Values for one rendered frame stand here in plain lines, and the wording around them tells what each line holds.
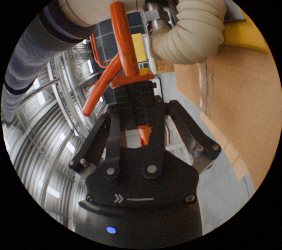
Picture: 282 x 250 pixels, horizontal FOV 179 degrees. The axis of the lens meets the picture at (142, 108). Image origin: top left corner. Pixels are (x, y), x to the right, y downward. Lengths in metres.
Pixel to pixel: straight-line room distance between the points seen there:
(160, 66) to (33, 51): 1.57
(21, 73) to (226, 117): 0.43
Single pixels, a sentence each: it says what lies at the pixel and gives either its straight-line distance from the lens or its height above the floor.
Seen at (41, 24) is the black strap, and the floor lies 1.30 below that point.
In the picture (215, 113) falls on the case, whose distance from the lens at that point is 0.19.
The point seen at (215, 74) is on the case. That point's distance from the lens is 0.17.
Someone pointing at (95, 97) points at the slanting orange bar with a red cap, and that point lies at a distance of 0.19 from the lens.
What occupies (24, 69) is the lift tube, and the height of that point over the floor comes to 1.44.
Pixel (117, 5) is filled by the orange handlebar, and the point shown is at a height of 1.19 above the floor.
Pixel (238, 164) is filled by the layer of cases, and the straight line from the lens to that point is 0.95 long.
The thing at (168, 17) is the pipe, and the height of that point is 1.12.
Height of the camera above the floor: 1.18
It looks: 4 degrees up
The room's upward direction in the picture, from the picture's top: 101 degrees counter-clockwise
